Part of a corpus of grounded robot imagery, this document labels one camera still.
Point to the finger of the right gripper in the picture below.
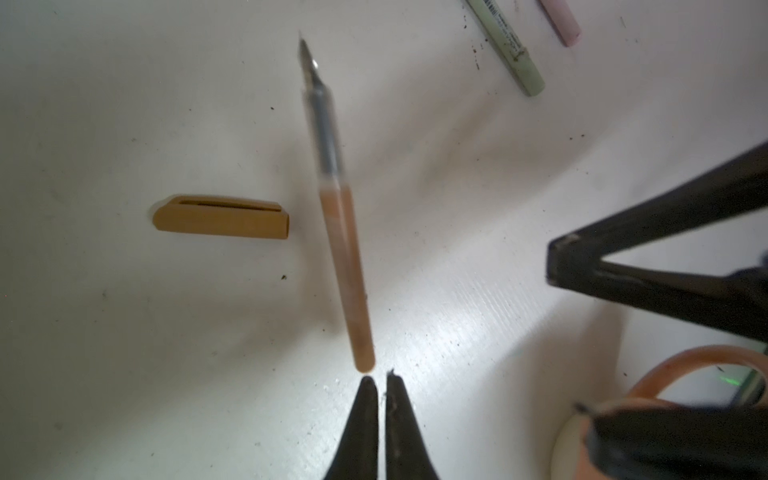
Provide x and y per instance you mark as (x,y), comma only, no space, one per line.
(735,303)
(737,187)

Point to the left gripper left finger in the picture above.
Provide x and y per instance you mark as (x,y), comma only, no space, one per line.
(357,452)

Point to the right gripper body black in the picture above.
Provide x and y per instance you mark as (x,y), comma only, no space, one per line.
(644,437)

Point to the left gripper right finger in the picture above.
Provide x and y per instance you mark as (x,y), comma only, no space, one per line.
(405,450)

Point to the pink pen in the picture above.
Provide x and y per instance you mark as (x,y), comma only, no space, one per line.
(563,21)

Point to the orange pen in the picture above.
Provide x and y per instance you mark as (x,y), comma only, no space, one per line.
(338,210)

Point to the orange pen cap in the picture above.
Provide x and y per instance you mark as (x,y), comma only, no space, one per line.
(223,216)

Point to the green pen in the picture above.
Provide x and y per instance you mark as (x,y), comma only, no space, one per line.
(509,46)

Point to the peach ceramic mug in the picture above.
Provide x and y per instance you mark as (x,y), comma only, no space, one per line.
(641,436)

